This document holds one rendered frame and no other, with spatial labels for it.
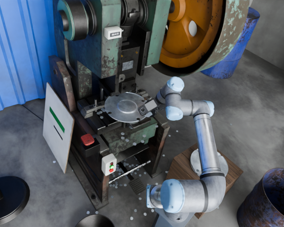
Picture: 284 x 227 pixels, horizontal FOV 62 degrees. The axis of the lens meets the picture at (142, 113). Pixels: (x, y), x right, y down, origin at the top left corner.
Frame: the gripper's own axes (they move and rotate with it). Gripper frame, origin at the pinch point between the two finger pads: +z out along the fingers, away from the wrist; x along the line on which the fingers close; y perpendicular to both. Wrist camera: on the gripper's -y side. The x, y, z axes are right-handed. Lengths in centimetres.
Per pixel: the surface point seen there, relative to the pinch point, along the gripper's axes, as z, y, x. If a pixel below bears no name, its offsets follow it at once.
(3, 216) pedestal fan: 89, -86, -4
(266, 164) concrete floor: 56, 127, -87
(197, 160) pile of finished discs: 36, 42, -42
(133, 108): 13.0, 3.3, 9.5
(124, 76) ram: -3.5, -0.4, 25.0
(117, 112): 14.6, -7.0, 11.6
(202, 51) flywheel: -31.2, 33.9, 11.9
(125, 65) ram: -9.5, 0.3, 29.0
